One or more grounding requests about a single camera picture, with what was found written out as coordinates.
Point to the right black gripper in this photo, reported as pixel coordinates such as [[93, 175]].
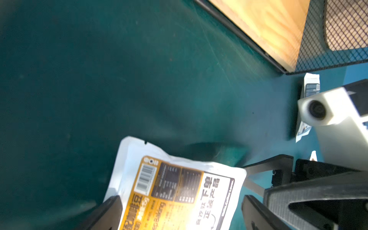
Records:
[[332, 198]]

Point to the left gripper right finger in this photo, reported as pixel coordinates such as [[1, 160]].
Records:
[[258, 217]]

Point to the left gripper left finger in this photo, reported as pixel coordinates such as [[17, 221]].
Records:
[[106, 217]]

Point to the yellow coffee bag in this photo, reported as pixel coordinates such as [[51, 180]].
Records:
[[162, 192]]

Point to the grey coffee bag right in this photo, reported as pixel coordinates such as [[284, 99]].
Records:
[[310, 87]]

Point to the wooden two-tier shelf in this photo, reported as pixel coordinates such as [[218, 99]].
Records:
[[298, 36]]

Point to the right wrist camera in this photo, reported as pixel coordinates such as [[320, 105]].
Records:
[[340, 118]]

